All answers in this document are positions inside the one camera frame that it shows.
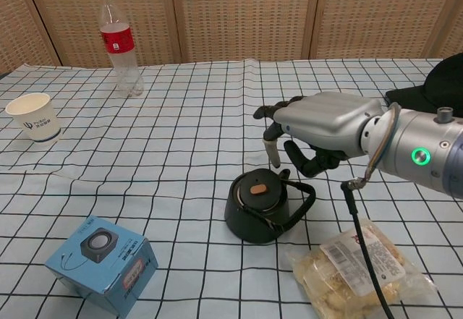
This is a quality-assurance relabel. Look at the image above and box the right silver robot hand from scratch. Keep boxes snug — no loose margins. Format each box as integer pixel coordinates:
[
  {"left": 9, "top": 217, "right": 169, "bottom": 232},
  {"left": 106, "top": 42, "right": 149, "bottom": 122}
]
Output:
[{"left": 252, "top": 92, "right": 385, "bottom": 178}]

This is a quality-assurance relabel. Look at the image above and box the black teapot lid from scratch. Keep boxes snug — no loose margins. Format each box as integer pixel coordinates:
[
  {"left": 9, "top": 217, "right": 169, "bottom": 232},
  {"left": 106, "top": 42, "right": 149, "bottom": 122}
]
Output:
[{"left": 234, "top": 169, "right": 282, "bottom": 208}]

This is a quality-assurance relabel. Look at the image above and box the black teapot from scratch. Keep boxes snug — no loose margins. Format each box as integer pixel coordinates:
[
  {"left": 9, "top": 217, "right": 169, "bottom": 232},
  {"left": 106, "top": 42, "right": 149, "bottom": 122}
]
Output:
[{"left": 224, "top": 168, "right": 315, "bottom": 244}]

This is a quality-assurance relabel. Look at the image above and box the black baseball cap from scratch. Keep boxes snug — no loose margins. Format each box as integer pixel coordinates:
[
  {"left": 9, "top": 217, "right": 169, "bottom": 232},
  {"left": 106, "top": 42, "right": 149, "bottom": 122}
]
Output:
[{"left": 385, "top": 51, "right": 463, "bottom": 119}]

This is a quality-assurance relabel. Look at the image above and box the woven folding screen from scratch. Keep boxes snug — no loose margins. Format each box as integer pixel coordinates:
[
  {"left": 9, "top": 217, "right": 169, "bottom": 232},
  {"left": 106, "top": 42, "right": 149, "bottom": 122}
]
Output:
[{"left": 0, "top": 0, "right": 463, "bottom": 77}]

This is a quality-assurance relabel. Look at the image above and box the packaged snack bag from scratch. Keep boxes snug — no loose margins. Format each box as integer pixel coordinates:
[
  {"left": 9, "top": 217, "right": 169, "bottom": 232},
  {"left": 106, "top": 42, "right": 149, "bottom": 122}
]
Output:
[{"left": 285, "top": 218, "right": 438, "bottom": 318}]

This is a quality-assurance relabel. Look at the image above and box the checkered tablecloth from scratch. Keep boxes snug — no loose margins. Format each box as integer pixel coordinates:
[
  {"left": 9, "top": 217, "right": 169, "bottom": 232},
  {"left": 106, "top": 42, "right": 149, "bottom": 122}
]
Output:
[{"left": 0, "top": 57, "right": 463, "bottom": 319}]

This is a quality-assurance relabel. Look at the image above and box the clear plastic bottle red label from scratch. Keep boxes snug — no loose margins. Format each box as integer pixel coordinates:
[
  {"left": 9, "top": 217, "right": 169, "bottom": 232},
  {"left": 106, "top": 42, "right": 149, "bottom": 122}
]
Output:
[{"left": 95, "top": 0, "right": 145, "bottom": 99}]

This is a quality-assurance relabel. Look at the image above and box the blue speaker box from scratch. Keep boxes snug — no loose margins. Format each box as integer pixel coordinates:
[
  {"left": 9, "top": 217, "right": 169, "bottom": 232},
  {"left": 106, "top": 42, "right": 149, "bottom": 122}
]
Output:
[{"left": 45, "top": 216, "right": 159, "bottom": 309}]

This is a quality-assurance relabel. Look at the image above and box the white paper cup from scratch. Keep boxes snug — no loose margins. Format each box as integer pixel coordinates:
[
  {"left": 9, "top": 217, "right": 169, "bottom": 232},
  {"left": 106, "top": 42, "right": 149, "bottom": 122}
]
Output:
[{"left": 4, "top": 93, "right": 61, "bottom": 144}]

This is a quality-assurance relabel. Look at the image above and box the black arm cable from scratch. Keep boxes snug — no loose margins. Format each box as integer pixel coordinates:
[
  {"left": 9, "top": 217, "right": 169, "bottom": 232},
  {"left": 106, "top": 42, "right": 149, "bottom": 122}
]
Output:
[{"left": 341, "top": 101, "right": 402, "bottom": 319}]

